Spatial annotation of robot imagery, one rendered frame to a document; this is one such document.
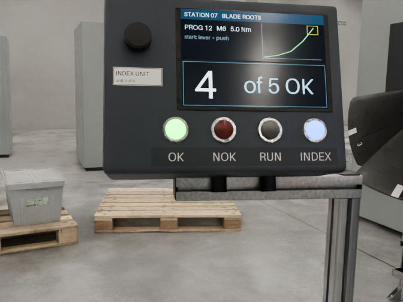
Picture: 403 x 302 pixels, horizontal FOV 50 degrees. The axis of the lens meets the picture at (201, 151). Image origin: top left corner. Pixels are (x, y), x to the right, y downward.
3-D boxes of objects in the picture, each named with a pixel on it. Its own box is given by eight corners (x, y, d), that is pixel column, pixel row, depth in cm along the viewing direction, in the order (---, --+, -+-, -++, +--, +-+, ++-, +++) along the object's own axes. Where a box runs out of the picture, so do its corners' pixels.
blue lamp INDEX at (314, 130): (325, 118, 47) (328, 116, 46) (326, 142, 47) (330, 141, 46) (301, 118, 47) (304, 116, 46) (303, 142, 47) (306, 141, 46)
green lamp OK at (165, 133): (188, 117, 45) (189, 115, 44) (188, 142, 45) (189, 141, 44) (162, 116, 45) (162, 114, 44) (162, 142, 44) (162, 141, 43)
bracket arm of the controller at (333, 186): (350, 193, 58) (351, 171, 58) (361, 198, 55) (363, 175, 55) (173, 195, 54) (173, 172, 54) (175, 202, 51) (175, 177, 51)
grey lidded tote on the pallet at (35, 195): (53, 203, 383) (52, 166, 378) (68, 222, 330) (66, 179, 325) (1, 208, 364) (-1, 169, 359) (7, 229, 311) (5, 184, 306)
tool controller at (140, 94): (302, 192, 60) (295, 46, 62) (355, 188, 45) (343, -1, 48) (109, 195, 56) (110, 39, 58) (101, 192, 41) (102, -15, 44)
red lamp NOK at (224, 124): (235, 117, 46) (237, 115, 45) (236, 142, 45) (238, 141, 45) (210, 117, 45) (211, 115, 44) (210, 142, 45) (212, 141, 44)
